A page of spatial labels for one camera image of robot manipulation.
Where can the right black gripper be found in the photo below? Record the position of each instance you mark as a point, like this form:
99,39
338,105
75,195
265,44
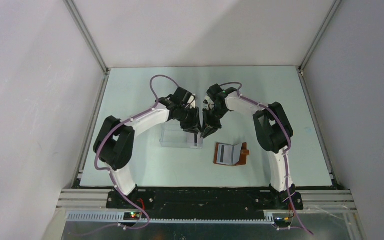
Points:
209,127

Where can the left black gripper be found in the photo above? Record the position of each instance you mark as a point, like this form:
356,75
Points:
194,126

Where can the clear plastic card box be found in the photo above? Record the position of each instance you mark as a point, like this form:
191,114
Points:
172,136

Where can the card with black stripe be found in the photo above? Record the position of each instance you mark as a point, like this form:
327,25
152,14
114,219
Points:
225,154

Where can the brown leather card holder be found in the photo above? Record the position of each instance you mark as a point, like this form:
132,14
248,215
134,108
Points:
240,154

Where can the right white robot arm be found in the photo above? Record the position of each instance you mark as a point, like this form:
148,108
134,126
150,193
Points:
272,128

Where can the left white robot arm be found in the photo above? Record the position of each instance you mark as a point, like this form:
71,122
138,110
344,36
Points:
115,141

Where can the left circuit board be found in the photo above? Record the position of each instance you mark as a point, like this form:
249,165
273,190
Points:
132,216

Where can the circuit board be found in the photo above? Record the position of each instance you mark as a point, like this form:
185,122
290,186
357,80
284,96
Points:
132,216
286,219

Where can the right circuit board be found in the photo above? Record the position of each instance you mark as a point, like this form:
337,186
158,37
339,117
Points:
286,219

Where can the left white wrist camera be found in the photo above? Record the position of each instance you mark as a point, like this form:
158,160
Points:
191,102

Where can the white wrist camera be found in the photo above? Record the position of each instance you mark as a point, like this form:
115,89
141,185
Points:
191,102
206,101

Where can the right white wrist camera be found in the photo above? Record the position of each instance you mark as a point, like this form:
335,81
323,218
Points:
206,101

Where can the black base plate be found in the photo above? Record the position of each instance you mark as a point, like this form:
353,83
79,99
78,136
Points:
206,203

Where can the aluminium frame rail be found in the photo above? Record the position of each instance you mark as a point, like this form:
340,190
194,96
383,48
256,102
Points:
89,205

